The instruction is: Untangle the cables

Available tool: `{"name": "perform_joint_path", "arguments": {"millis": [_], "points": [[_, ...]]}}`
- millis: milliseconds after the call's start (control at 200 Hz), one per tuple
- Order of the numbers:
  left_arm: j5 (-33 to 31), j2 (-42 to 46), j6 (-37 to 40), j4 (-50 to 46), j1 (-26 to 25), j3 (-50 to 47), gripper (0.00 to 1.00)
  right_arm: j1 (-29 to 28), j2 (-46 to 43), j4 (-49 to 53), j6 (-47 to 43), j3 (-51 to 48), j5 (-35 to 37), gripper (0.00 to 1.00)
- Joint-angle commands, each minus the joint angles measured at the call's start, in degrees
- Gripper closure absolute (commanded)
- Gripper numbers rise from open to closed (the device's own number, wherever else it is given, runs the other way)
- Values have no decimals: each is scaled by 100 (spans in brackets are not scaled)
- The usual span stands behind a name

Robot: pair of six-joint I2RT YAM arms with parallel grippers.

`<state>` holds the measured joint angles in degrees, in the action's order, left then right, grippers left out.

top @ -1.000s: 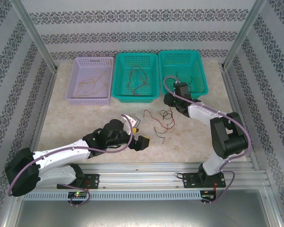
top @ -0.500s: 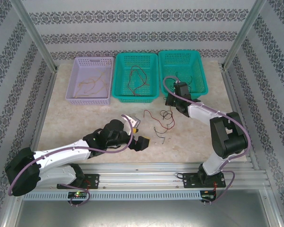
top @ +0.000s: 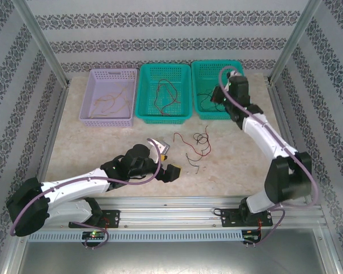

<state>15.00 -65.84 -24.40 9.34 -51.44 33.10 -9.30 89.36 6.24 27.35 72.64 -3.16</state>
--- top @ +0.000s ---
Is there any pile of wires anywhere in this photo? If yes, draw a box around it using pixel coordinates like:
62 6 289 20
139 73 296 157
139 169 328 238
89 82 133 119
173 131 213 158

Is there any teal plastic basket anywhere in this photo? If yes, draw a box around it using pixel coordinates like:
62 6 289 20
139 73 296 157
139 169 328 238
134 63 194 125
190 59 246 121

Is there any aluminium base beam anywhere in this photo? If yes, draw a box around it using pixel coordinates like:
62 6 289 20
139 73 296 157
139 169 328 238
15 196 324 229

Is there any purple plastic basket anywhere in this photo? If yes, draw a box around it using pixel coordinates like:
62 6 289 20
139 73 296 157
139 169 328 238
78 67 139 128

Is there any slotted grey cable duct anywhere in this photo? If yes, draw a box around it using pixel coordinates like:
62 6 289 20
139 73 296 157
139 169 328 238
26 229 245 243

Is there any aluminium frame post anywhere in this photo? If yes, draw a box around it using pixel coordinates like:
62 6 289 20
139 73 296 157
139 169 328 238
10 0 71 87
269 0 324 85

